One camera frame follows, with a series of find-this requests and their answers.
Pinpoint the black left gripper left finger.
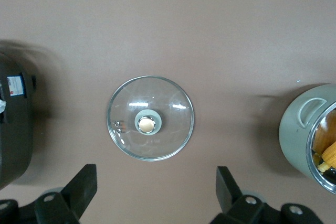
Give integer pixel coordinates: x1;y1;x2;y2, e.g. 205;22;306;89
34;163;98;224

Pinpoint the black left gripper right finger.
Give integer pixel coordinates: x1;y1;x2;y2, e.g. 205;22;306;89
209;166;267;224

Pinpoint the round glass pot lid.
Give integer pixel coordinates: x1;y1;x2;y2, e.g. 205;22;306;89
107;75;195;162

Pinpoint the yellow corn cob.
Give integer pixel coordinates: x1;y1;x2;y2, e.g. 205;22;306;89
313;140;336;175

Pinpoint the grey electric cooking pot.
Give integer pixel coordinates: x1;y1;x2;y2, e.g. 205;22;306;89
278;83;336;196

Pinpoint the black rice cooker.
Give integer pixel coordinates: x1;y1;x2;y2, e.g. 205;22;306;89
0;50;37;191

